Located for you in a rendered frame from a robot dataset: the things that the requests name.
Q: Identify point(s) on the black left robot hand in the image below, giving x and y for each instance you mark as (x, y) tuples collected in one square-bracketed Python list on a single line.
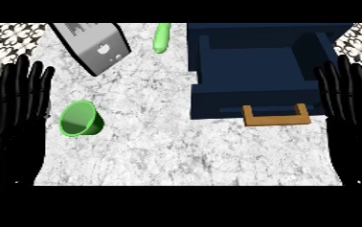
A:
[(18, 116)]

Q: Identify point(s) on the green cup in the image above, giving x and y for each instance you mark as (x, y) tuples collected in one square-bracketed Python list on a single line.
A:
[(81, 119)]

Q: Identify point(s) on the dark blue open drawer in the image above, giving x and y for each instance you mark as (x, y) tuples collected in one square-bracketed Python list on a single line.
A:
[(254, 84)]

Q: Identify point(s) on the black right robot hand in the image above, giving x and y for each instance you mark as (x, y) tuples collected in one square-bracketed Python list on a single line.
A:
[(346, 122)]

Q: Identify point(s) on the dark blue cabinet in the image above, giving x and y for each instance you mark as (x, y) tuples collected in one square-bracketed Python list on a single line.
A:
[(269, 34)]

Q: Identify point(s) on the green cucumber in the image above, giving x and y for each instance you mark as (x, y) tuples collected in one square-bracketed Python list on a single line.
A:
[(161, 38)]

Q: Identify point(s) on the grey metal appliance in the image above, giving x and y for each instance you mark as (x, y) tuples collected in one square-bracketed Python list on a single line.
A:
[(91, 45)]

